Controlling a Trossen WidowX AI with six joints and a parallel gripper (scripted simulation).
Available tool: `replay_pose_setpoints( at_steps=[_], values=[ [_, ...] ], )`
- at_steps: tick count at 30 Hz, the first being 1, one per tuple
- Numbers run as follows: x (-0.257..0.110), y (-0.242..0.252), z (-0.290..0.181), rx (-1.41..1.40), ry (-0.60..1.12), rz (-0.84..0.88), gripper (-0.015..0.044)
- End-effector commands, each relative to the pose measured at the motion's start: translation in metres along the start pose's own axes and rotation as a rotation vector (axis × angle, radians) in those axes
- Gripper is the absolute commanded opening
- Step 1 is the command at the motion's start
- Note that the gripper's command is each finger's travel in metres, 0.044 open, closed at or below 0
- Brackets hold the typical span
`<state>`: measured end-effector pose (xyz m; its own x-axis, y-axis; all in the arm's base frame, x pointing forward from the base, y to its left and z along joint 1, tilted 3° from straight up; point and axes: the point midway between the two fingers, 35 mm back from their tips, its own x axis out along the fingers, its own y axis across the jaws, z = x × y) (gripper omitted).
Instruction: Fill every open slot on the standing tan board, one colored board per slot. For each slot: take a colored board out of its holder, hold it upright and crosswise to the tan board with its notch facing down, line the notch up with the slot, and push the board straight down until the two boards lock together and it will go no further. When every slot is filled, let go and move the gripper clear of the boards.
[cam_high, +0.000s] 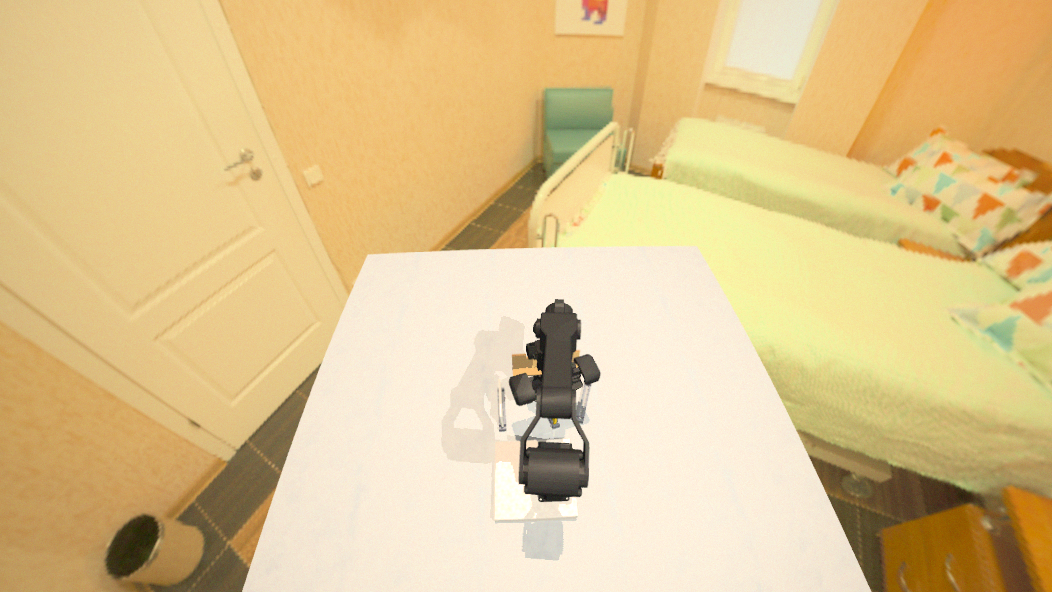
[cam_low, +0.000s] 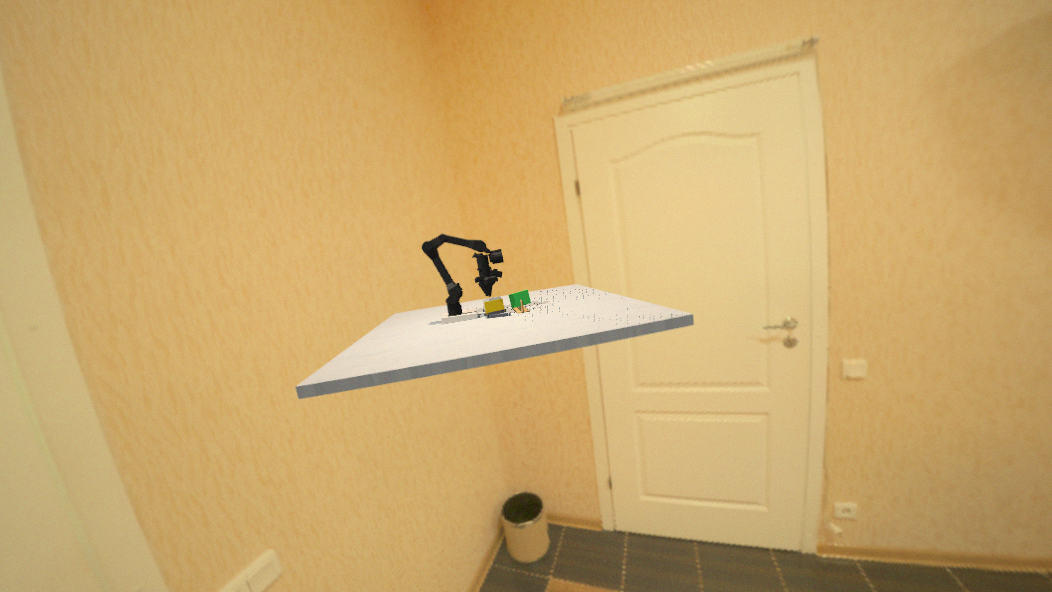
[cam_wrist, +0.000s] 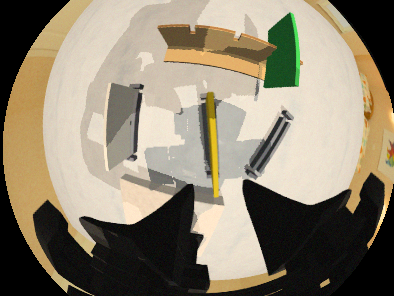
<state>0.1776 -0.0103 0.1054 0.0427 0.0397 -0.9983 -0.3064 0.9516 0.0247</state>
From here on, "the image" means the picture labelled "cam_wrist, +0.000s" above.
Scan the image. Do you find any green notched board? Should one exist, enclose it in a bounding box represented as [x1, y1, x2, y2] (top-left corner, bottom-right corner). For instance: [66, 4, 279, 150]
[262, 12, 299, 88]

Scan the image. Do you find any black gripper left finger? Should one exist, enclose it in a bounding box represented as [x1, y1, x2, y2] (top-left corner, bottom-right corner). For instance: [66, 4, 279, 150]
[79, 184, 194, 286]

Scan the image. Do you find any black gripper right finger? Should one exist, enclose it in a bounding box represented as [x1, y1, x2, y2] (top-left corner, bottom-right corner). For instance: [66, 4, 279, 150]
[242, 179, 351, 276]

